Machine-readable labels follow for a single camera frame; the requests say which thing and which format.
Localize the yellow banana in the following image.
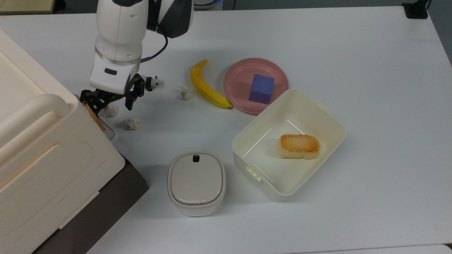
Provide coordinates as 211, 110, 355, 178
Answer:
191, 59, 233, 109

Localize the panda toy figure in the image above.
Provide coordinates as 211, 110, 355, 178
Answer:
143, 76, 163, 91

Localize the small cream lidded bin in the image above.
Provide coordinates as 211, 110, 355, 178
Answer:
167, 152, 226, 217

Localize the cream plastic storage box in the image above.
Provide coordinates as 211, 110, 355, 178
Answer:
0, 28, 126, 254

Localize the purple cube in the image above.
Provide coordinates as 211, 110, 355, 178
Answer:
249, 74, 275, 104

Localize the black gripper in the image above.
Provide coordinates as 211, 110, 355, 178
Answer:
81, 73, 146, 115

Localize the toasted bread piece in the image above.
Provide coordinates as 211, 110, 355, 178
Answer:
278, 134, 320, 160

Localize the pink plate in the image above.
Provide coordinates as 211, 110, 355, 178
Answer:
224, 58, 289, 115

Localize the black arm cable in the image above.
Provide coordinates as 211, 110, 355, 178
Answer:
141, 21, 168, 64

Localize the wooden board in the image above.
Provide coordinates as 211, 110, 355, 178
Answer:
0, 0, 57, 14

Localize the cream open plastic container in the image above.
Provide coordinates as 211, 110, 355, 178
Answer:
232, 89, 346, 202

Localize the black table clamp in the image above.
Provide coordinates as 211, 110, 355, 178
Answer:
403, 0, 429, 19

